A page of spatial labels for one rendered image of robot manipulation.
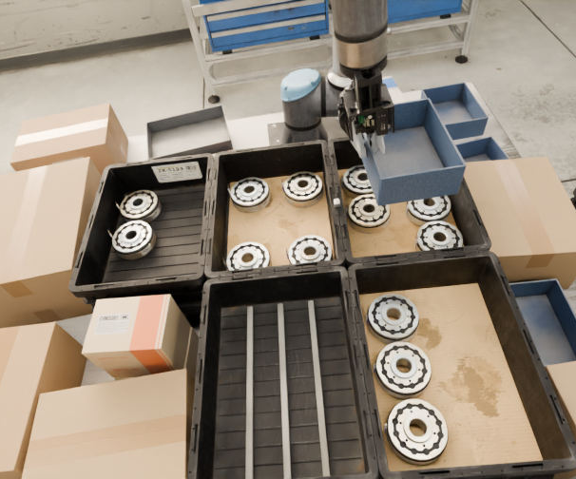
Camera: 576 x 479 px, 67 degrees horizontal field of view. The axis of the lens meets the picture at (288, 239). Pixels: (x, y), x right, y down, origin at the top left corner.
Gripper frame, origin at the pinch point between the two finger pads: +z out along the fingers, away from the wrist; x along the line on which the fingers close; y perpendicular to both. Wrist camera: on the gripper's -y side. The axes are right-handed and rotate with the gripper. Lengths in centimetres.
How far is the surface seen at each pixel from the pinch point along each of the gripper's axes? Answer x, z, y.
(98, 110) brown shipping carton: -79, 20, -67
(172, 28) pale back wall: -101, 94, -280
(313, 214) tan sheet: -13.5, 28.5, -11.0
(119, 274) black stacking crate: -63, 24, 0
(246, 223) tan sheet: -30.7, 26.9, -10.9
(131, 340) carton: -52, 15, 23
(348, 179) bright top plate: -2.8, 26.6, -19.0
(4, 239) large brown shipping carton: -90, 15, -10
